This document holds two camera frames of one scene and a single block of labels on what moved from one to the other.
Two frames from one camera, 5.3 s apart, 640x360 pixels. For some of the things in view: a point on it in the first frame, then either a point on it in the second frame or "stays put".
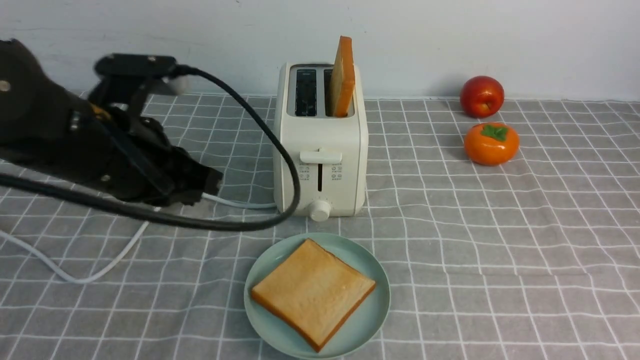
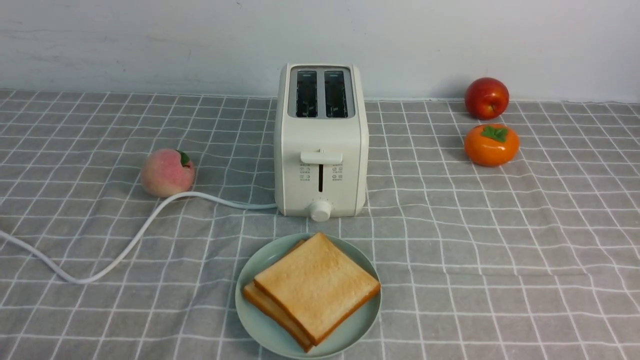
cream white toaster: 330,152 stays put
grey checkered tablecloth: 512,236 stays put
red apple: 482,97 stays put
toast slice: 343,81 to 318,286
